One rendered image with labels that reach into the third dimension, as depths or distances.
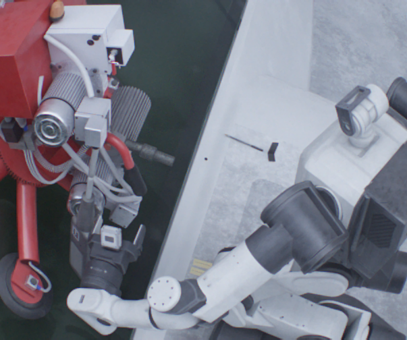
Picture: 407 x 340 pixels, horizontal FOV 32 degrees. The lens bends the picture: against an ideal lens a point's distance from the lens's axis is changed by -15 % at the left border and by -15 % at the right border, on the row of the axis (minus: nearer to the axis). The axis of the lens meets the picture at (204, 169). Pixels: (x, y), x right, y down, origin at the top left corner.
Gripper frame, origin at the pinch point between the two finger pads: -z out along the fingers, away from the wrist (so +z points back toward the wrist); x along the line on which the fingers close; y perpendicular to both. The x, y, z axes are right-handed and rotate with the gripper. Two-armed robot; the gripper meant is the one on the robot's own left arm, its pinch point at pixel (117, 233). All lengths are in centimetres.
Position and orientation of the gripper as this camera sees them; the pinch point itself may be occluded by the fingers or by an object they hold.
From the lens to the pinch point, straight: 177.5
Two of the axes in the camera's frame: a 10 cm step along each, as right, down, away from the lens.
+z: -2.6, 7.6, -5.9
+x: 9.6, 1.5, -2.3
